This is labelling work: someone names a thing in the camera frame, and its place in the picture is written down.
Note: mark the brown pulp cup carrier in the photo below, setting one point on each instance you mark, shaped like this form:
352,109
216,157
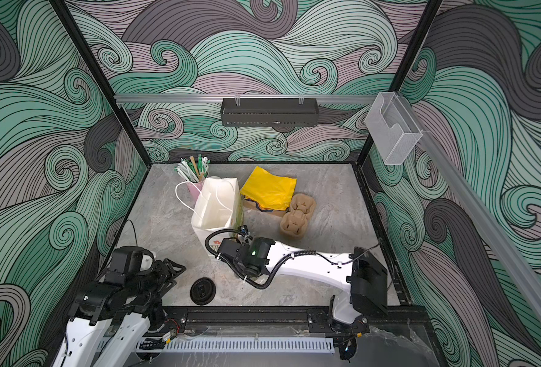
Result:
295,221

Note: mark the yellow napkin stack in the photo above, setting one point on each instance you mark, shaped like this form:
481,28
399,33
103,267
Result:
268,191

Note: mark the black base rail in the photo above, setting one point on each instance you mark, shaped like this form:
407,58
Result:
315,319

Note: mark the pink holder with straws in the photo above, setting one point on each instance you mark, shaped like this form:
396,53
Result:
194,171

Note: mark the stack of black cup lids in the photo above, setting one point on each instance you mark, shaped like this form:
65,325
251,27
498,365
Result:
203,291

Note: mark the white slotted cable duct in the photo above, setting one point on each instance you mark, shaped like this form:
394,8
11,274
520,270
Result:
246,345

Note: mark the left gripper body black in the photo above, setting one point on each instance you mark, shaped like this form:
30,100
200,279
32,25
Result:
162,274

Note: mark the clear acrylic wall holder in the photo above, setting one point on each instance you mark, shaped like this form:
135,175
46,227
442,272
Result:
393,126

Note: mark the white paper gift bag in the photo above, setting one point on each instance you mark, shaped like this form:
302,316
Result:
219,206

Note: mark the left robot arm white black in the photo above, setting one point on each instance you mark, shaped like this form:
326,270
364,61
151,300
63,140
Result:
110,316

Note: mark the black wall tray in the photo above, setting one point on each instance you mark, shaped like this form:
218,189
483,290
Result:
269,112

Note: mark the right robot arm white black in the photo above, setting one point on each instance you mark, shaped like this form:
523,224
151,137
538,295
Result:
360,276

